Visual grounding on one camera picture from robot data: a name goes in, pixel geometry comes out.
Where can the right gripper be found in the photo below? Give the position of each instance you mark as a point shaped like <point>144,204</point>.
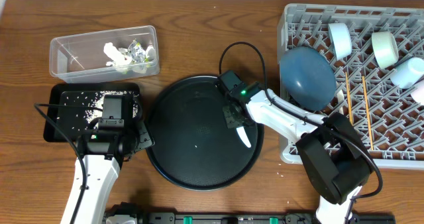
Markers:
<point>230,121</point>

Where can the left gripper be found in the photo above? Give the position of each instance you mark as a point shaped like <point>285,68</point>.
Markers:
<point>148,142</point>

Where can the light blue plastic knife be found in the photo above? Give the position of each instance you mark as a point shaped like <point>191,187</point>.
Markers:
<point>243,136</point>

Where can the round black serving tray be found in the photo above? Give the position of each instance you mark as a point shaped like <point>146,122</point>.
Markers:
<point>194,148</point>

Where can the dark blue plate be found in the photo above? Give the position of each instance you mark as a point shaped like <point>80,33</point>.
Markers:
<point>308,78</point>

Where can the white tissue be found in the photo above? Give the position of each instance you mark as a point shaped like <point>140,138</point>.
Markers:
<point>118,57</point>
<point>150,54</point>

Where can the yellow foil snack wrapper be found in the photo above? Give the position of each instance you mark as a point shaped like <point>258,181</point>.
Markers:
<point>137,52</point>

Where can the wooden chopstick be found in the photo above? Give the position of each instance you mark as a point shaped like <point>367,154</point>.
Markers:
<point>368,118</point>
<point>350,116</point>

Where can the light blue bowl with rice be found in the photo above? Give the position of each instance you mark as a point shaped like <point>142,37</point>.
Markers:
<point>340,39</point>

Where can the mint green bowl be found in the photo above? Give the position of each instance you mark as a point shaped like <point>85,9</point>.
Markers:
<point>385,49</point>

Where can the light blue cup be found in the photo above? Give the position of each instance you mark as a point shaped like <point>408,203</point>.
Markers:
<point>408,73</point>

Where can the white paper cup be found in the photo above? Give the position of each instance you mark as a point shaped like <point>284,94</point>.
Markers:
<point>418,93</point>

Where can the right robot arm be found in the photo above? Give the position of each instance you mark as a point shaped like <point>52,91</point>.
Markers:
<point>335,160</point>

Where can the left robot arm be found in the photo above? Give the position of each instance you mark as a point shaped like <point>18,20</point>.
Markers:
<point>121,133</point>

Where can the clear plastic waste bin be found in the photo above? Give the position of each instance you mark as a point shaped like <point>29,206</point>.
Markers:
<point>80,58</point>

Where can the grey dishwasher rack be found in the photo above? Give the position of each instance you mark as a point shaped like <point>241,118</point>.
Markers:
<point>397,120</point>

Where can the black rectangular tray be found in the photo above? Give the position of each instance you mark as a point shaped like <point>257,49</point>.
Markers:
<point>59,89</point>

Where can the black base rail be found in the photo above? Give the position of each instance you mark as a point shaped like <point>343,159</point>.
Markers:
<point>172,218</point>

